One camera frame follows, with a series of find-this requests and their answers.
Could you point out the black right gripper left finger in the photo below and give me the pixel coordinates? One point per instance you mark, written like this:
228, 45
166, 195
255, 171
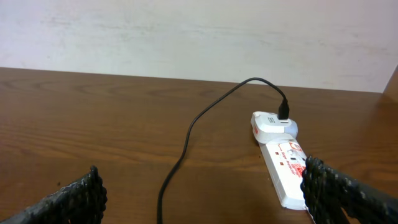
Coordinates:
82, 201

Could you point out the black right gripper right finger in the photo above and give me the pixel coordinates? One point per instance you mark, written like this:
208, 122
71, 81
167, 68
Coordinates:
332, 197

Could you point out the white power strip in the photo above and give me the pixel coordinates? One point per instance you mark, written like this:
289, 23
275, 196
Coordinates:
285, 163

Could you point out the white USB wall charger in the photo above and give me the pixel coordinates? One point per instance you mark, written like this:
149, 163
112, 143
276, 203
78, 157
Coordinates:
268, 129

